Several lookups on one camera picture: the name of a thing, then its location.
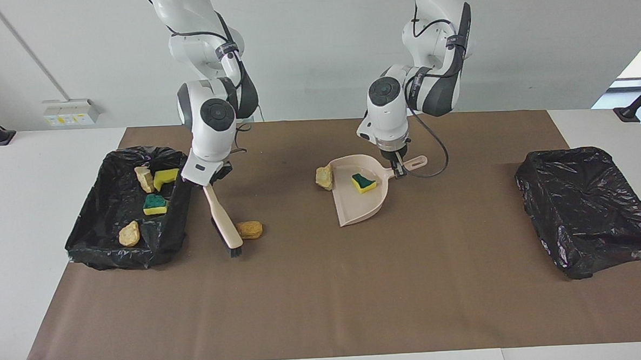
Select small yellow-green sponge piece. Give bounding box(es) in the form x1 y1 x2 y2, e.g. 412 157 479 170
351 172 378 195

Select beige hand brush black bristles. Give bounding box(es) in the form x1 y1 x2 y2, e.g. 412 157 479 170
203 182 244 259

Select plain yellow sponge piece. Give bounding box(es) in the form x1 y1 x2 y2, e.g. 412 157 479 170
152 168 181 191

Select pale pink plastic dustpan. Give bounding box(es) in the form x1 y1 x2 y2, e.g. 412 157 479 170
328 151 431 228

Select brown fried croquette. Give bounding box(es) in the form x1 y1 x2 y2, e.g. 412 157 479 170
236 221 264 241

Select beige rock-like bread chunk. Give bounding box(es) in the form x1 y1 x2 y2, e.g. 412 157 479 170
315 165 335 192

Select orange striped croissant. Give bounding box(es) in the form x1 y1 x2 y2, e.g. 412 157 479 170
135 165 156 194
118 221 141 248

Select bin lined with black bag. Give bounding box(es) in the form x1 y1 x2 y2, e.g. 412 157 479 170
513 144 641 283
61 144 197 274

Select brown paper table mat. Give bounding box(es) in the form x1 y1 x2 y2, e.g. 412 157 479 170
12 105 641 360

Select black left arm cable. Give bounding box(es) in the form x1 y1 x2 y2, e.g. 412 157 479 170
398 0 480 179

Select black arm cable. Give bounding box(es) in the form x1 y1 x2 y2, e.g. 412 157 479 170
398 0 480 179
145 0 252 161

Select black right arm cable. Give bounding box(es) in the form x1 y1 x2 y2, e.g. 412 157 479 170
145 0 252 161

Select white wall socket strip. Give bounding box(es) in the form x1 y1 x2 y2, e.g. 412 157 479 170
42 98 101 128

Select grey wall conduit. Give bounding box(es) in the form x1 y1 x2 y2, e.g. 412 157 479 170
0 0 73 104

